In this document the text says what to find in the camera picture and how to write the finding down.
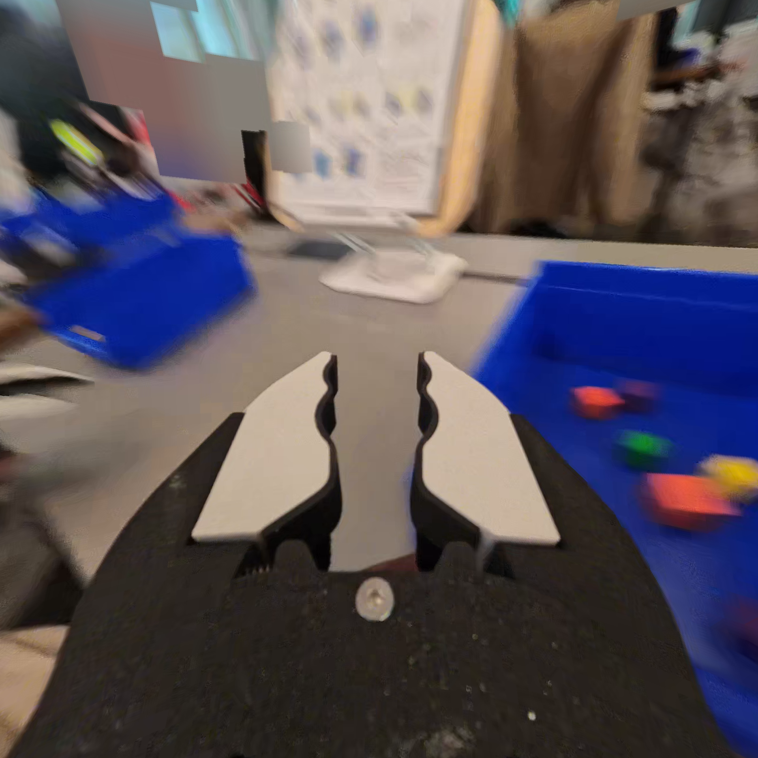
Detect yellow wooden cube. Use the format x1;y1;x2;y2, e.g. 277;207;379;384
699;455;758;501

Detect white and wooden book stand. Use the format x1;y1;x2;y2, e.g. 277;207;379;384
266;0;504;304

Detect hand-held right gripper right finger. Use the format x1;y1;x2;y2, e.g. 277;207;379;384
410;351;561;548

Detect person's black pants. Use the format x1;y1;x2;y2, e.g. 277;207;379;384
0;503;84;625

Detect blue plastic bin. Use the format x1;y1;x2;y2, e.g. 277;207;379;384
471;261;758;758
0;189;258;371

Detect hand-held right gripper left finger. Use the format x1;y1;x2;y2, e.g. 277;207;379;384
191;352;343;544

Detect green wooden cube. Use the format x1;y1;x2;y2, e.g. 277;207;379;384
616;431;673;469

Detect purple wooden cube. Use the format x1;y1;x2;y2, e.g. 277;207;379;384
725;598;758;658
616;379;659;412

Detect printed instruction sheet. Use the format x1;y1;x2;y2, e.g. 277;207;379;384
269;0;469;214

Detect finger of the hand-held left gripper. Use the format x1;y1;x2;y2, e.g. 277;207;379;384
0;394;78;422
0;362;96;386

